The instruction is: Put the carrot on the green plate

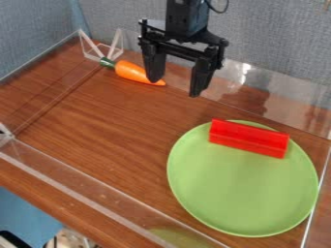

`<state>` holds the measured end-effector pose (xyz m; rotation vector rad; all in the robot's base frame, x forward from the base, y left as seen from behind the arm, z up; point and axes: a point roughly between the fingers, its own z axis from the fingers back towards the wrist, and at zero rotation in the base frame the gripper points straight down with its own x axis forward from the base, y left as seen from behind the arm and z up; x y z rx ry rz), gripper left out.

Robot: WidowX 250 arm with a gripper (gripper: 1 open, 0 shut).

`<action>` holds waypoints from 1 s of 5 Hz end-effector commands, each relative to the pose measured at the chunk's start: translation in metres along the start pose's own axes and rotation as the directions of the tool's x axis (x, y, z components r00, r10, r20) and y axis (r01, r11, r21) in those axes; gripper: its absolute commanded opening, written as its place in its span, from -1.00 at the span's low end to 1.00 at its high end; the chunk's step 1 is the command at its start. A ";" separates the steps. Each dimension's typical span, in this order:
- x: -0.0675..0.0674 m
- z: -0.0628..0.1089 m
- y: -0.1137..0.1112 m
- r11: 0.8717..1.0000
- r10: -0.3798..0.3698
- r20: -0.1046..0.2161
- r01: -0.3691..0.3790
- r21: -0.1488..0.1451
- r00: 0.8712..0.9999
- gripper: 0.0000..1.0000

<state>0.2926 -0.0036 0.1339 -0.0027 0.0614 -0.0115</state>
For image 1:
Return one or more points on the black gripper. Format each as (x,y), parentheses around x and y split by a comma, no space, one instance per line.
(200,47)

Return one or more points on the orange toy carrot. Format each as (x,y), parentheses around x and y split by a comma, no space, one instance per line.
(130,71)

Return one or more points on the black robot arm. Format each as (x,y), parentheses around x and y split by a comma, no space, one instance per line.
(187,16)

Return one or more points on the green round plate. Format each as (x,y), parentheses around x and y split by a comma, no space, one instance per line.
(239,192)

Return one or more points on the red rectangular block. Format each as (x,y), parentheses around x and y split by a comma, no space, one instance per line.
(249,138)

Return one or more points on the clear acrylic barrier wall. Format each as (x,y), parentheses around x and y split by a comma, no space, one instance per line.
(86,138)

